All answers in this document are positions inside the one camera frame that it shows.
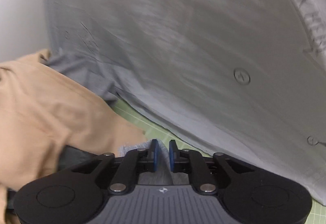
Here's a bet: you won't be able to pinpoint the grey carrot print storage bag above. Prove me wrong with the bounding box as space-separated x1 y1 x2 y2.
46 0 325 204

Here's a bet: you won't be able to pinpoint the dark denim garment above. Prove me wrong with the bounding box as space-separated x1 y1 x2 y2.
6 146 96 215

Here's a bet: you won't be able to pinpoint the beige garment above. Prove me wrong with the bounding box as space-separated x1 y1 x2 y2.
1 50 146 223

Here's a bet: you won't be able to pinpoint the grey sweatpants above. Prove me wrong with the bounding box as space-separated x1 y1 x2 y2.
118 138 191 186

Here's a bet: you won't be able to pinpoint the green grid cutting mat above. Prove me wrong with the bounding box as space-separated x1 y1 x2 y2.
113 100 325 224

